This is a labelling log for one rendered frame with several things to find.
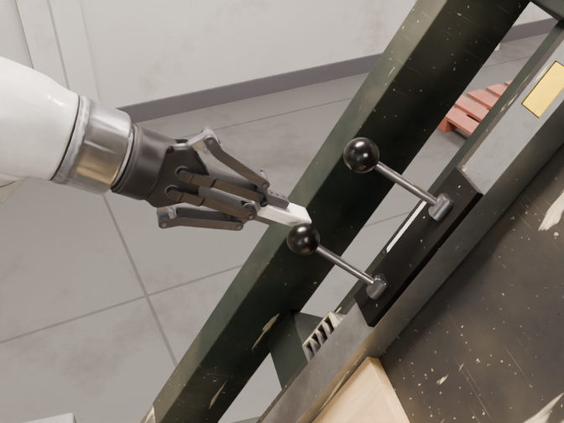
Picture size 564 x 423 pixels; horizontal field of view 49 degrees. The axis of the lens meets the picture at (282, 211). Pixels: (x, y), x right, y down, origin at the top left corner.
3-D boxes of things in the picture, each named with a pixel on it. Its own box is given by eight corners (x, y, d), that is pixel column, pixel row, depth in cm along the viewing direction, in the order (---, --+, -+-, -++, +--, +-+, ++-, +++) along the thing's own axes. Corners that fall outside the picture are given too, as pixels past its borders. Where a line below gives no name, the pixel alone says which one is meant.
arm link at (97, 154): (49, 150, 66) (102, 168, 69) (45, 199, 59) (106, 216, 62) (80, 79, 62) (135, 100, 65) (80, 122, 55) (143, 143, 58)
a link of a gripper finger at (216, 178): (169, 160, 68) (175, 150, 67) (258, 189, 73) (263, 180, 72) (174, 180, 65) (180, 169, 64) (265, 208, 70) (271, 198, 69)
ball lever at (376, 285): (378, 295, 74) (284, 235, 73) (397, 272, 72) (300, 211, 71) (377, 311, 70) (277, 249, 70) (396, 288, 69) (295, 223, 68)
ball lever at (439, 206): (440, 219, 69) (338, 154, 68) (461, 193, 67) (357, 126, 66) (441, 233, 65) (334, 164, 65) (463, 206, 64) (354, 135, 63)
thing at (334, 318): (319, 349, 85) (301, 346, 84) (347, 315, 83) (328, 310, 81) (328, 372, 82) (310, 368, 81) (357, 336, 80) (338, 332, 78)
